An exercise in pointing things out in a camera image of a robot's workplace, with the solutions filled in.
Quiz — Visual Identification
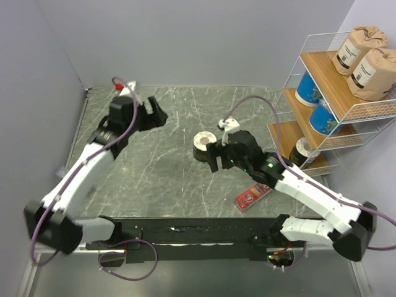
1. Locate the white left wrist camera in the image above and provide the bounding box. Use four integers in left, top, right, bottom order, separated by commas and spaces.
119, 80, 143, 105

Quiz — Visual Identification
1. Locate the black roll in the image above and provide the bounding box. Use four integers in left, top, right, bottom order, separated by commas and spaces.
289, 137, 320, 168
192, 131, 217, 163

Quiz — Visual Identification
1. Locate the red toothpaste box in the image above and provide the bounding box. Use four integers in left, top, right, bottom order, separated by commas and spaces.
235, 183, 272, 212

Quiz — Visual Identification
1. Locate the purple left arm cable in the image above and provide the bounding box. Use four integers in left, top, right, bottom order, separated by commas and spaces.
29, 76, 139, 267

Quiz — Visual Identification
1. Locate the white wire wooden shelf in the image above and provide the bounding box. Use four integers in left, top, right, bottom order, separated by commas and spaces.
267, 32, 395, 176

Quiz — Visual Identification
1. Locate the brown paper roll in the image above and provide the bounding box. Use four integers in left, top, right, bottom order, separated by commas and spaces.
332, 26, 389, 76
347, 48, 395, 101

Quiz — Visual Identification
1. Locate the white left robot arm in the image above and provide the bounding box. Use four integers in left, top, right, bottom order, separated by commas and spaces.
24, 96, 168, 254

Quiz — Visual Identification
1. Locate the blue roll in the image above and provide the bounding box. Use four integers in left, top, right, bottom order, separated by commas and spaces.
295, 71, 322, 108
309, 98, 344, 136

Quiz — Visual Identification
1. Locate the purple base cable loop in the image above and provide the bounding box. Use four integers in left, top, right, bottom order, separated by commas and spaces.
98, 239, 158, 282

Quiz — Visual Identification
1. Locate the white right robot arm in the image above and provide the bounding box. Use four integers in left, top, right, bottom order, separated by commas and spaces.
206, 131, 376, 262

